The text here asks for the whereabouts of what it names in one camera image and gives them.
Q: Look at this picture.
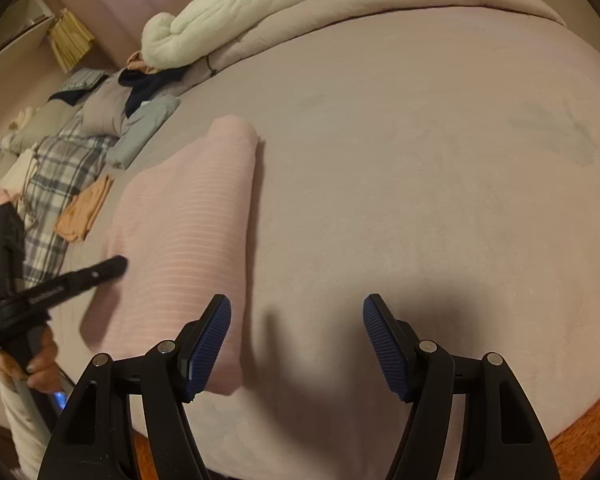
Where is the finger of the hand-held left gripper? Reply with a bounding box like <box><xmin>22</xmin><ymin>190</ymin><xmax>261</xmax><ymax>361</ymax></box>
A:
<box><xmin>5</xmin><ymin>255</ymin><xmax>129</xmax><ymax>312</ymax></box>

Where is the white fleece garment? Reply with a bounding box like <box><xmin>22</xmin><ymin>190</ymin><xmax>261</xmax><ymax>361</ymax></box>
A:
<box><xmin>141</xmin><ymin>0</ymin><xmax>328</xmax><ymax>71</ymax></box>

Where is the cream cloth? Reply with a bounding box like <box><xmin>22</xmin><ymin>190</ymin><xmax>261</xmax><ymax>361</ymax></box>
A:
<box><xmin>0</xmin><ymin>107</ymin><xmax>36</xmax><ymax>196</ymax></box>

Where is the person's left forearm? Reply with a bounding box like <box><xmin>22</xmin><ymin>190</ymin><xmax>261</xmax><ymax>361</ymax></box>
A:
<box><xmin>0</xmin><ymin>377</ymin><xmax>51</xmax><ymax>478</ymax></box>

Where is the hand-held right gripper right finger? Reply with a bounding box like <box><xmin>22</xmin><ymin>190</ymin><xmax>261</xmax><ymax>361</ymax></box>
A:
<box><xmin>362</xmin><ymin>294</ymin><xmax>561</xmax><ymax>480</ymax></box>

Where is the mauve bed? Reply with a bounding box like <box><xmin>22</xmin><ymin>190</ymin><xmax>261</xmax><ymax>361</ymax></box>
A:
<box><xmin>55</xmin><ymin>0</ymin><xmax>600</xmax><ymax>480</ymax></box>

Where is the pink striped garment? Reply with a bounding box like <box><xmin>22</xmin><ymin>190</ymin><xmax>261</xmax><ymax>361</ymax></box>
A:
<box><xmin>80</xmin><ymin>115</ymin><xmax>261</xmax><ymax>396</ymax></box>

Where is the person's left hand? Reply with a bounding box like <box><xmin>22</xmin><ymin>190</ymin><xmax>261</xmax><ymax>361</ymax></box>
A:
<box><xmin>0</xmin><ymin>327</ymin><xmax>63</xmax><ymax>395</ymax></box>

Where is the navy garment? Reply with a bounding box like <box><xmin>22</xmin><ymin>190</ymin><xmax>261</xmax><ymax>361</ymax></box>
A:
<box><xmin>117</xmin><ymin>65</ymin><xmax>188</xmax><ymax>116</ymax></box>

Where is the mauve pillow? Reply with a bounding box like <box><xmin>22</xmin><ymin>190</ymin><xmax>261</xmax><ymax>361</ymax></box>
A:
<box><xmin>77</xmin><ymin>77</ymin><xmax>131</xmax><ymax>136</ymax></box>

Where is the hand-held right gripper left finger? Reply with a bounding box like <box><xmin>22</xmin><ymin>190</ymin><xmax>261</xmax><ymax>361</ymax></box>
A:
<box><xmin>37</xmin><ymin>294</ymin><xmax>232</xmax><ymax>480</ymax></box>

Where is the grey folded garment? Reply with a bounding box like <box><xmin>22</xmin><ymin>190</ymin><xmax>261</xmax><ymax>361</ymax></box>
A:
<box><xmin>105</xmin><ymin>96</ymin><xmax>182</xmax><ymax>170</ymax></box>

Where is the white cabinet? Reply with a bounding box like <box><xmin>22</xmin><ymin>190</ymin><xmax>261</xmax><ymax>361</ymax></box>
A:
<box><xmin>0</xmin><ymin>0</ymin><xmax>56</xmax><ymax>73</ymax></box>

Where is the peach garment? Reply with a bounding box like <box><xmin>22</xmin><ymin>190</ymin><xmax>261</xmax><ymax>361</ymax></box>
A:
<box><xmin>126</xmin><ymin>50</ymin><xmax>156</xmax><ymax>73</ymax></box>

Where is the orange printed folded garment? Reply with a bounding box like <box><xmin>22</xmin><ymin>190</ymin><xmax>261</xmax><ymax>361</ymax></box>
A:
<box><xmin>55</xmin><ymin>175</ymin><xmax>116</xmax><ymax>242</ymax></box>

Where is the yellow slatted box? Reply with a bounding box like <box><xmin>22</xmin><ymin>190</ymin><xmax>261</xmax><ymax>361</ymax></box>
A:
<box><xmin>47</xmin><ymin>7</ymin><xmax>96</xmax><ymax>73</ymax></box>

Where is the plaid pillow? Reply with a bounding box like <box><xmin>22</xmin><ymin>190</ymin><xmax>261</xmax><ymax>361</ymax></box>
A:
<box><xmin>17</xmin><ymin>120</ymin><xmax>121</xmax><ymax>286</ymax></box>

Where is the striped pillow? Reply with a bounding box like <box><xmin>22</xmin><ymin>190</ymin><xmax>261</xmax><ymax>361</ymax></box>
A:
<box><xmin>49</xmin><ymin>69</ymin><xmax>108</xmax><ymax>106</ymax></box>

